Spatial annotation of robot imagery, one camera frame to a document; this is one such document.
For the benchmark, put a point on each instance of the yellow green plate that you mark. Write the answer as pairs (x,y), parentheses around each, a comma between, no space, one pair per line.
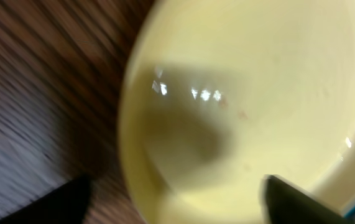
(219,95)

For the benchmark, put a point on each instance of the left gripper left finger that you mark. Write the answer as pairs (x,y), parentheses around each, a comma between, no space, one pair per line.
(65,205)

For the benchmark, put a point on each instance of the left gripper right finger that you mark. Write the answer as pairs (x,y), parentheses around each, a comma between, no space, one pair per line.
(287,205)

